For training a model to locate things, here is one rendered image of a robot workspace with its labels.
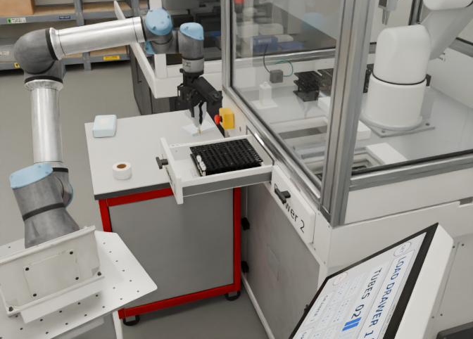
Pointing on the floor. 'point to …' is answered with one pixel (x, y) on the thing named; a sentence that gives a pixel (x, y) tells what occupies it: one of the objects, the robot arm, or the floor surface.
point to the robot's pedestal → (108, 267)
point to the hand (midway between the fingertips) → (200, 124)
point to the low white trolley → (166, 215)
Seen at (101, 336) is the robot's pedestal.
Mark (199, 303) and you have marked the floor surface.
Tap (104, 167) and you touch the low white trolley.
